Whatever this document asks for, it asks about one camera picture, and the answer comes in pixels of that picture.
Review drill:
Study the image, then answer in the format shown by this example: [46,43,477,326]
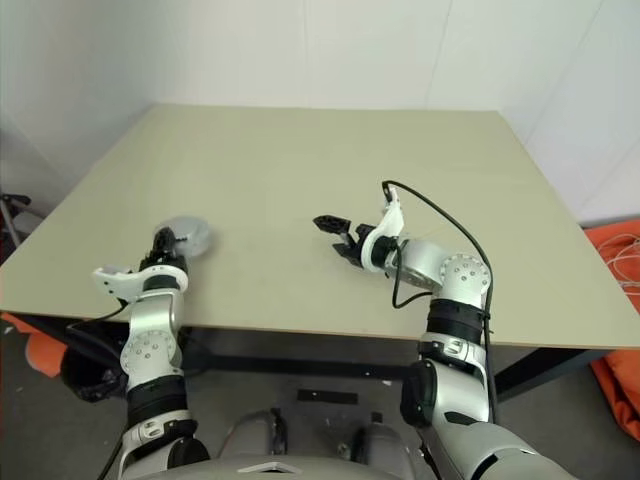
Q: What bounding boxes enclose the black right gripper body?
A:
[344,224,374,269]

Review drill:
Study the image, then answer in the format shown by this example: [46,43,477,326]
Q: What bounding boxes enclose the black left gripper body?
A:
[139,249,187,271]

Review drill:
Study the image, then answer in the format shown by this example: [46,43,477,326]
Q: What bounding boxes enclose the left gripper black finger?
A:
[154,227,177,254]

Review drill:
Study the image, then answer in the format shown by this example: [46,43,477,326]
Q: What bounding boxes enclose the round silver metal object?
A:
[156,215,212,260]

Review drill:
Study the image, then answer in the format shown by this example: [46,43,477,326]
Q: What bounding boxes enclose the black bag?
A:
[59,349,129,404]

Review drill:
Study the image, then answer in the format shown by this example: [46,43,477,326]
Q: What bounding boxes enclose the orange fabric cushion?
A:
[0,312,69,379]
[583,222,640,431]

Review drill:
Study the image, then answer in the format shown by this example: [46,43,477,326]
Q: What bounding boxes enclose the grey stand with black clamp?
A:
[0,193,32,249]

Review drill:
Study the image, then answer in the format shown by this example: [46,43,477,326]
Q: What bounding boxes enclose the grey robot torso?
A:
[199,449,436,480]

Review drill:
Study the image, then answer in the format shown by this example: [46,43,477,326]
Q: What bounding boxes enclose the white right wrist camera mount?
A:
[360,187,404,274]

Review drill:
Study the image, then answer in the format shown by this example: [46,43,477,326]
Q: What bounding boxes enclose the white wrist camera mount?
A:
[360,187,404,274]
[91,263,190,305]

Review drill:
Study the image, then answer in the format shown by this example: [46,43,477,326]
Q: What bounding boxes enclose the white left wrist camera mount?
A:
[91,263,190,305]

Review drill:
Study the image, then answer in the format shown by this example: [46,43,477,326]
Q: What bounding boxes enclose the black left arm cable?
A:
[64,298,132,354]

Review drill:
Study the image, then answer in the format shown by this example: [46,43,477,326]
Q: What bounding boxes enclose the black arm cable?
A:
[381,179,499,426]
[64,298,132,354]

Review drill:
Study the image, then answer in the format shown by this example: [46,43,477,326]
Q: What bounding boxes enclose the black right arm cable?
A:
[381,179,499,426]

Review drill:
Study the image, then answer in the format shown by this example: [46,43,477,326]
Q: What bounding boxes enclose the black table frame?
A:
[0,312,621,401]

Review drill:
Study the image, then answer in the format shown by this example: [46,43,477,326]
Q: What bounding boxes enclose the white cord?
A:
[597,234,640,291]

